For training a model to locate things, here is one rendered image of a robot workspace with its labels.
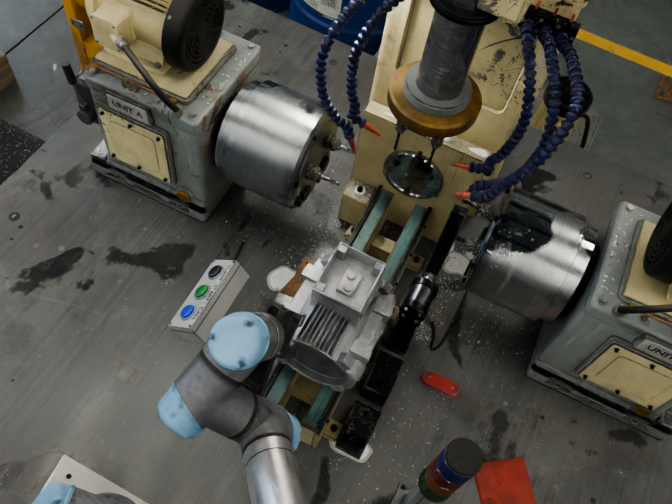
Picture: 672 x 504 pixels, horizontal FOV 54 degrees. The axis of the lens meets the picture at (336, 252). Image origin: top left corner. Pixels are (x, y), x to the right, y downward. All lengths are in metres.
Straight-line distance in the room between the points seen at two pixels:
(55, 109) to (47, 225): 1.42
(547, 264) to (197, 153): 0.78
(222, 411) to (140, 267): 0.77
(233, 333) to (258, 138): 0.64
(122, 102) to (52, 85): 1.74
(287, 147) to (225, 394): 0.64
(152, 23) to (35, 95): 1.83
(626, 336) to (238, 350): 0.81
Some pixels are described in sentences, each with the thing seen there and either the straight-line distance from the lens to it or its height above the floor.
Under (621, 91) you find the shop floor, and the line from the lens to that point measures 3.66.
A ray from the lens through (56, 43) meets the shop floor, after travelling 3.44.
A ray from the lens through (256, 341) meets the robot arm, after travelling 0.89.
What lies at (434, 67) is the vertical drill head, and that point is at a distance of 1.22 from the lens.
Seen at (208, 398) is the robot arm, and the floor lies 1.34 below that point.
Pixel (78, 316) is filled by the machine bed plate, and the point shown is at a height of 0.80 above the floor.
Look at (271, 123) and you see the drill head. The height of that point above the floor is 1.16.
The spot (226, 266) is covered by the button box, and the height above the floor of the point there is 1.08.
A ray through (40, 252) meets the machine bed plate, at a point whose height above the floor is 0.80.
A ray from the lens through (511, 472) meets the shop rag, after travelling 1.55.
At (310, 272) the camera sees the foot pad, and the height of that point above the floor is 1.07.
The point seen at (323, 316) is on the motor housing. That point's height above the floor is 1.09.
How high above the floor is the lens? 2.22
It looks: 58 degrees down
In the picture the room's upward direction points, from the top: 12 degrees clockwise
